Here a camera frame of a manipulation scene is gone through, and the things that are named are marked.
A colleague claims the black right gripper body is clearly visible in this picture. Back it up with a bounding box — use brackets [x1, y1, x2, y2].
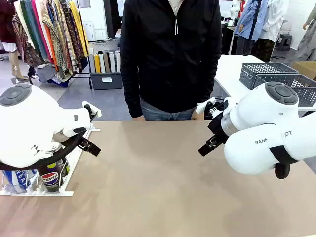
[207, 114, 231, 144]

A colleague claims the black Pepsi can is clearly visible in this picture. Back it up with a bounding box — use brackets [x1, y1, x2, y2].
[41, 160, 61, 193]

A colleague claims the gray plastic lattice basket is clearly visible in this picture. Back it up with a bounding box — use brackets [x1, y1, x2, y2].
[254, 73, 316, 108]
[239, 62, 299, 90]

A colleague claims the person's right forearm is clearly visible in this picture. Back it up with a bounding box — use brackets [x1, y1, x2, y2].
[120, 61, 144, 118]

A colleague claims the person's left forearm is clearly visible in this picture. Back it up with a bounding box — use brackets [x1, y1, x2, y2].
[197, 59, 222, 109]

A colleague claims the white can dispenser rack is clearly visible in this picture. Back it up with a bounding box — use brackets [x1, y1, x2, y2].
[0, 122, 101, 197]

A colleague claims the person's left hand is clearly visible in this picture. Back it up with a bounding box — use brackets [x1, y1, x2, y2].
[191, 108, 205, 121]

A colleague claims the white side table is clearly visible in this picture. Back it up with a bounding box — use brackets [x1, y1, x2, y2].
[214, 54, 316, 112]

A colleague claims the blue Pocari Sweat can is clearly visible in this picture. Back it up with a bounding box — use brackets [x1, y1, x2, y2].
[2, 169, 32, 194]
[27, 169, 38, 185]

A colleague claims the gray storage bin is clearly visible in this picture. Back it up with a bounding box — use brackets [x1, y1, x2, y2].
[89, 71, 123, 90]

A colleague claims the person in black jacket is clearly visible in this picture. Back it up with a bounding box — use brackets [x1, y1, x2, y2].
[120, 0, 222, 121]

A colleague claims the yellow fabric bolt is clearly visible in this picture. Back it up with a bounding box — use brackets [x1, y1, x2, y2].
[93, 54, 101, 74]

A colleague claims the white fabric bolt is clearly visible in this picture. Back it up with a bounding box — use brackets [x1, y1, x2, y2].
[98, 51, 106, 74]
[88, 48, 96, 74]
[114, 51, 122, 73]
[108, 51, 116, 73]

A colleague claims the brown fabric bolt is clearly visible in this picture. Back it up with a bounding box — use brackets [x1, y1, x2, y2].
[103, 53, 111, 73]

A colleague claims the gray fabric pile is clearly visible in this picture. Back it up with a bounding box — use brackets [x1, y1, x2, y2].
[36, 64, 67, 83]

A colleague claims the orange hanging garment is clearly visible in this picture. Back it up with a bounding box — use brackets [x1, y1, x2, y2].
[43, 29, 60, 72]

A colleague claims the brown cardboard box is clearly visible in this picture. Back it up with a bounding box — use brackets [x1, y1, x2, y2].
[292, 61, 316, 81]

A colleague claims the beige patterned hanging garment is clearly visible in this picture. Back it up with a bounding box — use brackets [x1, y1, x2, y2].
[41, 9, 69, 75]

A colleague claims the brown patterned hanging garment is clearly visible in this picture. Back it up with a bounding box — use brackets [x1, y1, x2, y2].
[59, 0, 83, 72]

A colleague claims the black plastic stool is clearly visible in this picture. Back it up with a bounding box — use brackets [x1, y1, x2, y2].
[280, 33, 293, 52]

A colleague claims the white air purifier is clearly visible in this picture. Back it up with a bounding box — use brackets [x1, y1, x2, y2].
[82, 21, 96, 42]

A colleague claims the brown paisley hanging garment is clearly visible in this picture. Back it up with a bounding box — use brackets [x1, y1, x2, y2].
[11, 14, 45, 67]

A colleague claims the yellow hanging garment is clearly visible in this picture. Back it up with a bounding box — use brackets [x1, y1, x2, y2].
[69, 0, 89, 59]

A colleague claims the mannequin with white coat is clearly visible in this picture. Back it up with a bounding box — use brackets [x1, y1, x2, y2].
[251, 0, 289, 62]

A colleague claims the mannequin with gray dress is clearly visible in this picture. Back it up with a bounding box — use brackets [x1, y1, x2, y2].
[295, 3, 316, 62]

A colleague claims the pink hanging garment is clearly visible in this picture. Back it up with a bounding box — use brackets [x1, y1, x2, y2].
[30, 0, 54, 64]

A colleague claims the teal hanging garment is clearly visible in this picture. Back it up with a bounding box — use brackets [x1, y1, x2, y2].
[19, 0, 49, 61]

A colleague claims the cream hanging garment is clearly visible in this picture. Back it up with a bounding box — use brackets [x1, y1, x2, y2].
[13, 0, 33, 47]

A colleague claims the mannequin with maroon top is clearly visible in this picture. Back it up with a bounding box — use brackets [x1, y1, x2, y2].
[0, 0, 29, 81]

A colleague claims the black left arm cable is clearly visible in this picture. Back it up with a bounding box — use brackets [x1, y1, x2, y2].
[0, 136, 86, 171]

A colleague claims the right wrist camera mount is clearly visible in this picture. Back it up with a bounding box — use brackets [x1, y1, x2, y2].
[197, 97, 230, 120]

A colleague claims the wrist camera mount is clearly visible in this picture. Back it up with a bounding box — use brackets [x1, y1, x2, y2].
[197, 97, 230, 120]
[81, 100, 102, 123]

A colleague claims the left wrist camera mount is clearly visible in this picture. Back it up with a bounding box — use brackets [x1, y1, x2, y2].
[81, 100, 102, 123]

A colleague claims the black clothes rack frame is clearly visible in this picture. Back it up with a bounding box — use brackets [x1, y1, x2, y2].
[29, 0, 94, 90]

